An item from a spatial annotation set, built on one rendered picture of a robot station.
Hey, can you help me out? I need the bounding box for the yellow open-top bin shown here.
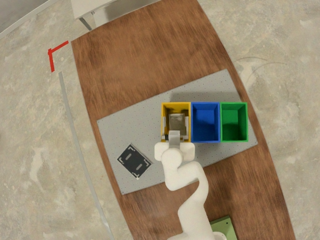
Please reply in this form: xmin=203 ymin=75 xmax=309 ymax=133
xmin=161 ymin=102 xmax=191 ymax=143

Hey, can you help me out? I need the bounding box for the blue open-top bin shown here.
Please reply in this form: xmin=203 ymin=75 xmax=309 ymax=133
xmin=191 ymin=102 xmax=220 ymax=143

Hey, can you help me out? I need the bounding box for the green open-top bin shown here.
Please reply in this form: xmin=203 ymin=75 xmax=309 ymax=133
xmin=219 ymin=102 xmax=249 ymax=143

